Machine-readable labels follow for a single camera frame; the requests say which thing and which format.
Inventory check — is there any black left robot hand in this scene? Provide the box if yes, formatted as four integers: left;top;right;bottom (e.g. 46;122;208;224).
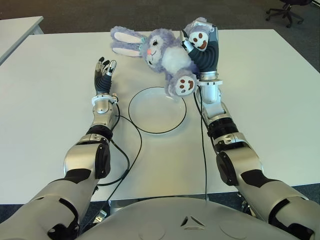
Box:
93;56;117;96

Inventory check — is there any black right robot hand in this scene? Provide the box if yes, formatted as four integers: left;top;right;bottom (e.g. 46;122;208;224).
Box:
179;21;221;81

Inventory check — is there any purple bunny plush doll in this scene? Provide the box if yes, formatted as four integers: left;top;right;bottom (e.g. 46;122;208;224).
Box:
110;16;213;97

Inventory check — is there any white plate with black rim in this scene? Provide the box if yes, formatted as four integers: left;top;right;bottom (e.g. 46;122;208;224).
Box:
128;86;187;134

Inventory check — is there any black office chair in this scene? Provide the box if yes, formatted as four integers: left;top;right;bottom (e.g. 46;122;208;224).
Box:
264;0;313;28

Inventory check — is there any white side table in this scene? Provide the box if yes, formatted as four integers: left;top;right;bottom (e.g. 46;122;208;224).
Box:
0;16;45;66

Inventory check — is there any grey robot torso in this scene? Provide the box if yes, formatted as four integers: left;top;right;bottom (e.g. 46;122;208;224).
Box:
77;196;278;240

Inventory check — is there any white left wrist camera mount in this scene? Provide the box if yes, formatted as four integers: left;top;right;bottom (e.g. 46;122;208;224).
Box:
91;93;119;105

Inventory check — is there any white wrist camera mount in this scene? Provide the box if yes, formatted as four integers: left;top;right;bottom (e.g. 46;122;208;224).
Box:
91;93;119;105
196;78;224;87

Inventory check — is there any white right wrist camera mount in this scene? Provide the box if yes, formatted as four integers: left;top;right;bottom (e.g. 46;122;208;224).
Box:
196;78;224;87

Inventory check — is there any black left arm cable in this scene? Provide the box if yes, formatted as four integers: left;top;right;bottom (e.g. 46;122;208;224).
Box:
96;99;143;198

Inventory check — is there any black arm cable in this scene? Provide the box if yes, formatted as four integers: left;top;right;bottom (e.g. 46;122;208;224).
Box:
193;84;210;201
96;99;143;198

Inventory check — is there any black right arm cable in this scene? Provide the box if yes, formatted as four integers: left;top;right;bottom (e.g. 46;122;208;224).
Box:
193;84;210;201

